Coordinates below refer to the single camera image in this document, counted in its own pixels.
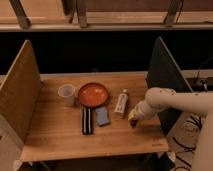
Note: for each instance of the white bottle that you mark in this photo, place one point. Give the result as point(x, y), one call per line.
point(121, 103)

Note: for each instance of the left wooden side panel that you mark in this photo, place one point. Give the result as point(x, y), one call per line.
point(19, 91)

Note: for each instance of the blue sponge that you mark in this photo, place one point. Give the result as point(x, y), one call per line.
point(102, 116)

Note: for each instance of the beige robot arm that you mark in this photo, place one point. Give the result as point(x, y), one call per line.
point(159, 99)

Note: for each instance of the white plastic cup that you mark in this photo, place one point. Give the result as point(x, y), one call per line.
point(67, 93)

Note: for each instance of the right dark side panel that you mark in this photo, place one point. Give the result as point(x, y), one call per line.
point(164, 72)

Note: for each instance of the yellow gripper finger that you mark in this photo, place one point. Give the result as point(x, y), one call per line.
point(132, 115)

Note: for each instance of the orange round plate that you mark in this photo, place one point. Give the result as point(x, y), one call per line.
point(93, 94)

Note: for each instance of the wooden back shelf frame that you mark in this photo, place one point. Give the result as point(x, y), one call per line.
point(105, 15)

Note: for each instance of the dark red pepper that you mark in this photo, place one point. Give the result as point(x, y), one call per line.
point(133, 123)

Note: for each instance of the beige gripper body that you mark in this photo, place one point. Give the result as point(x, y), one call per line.
point(144, 111)

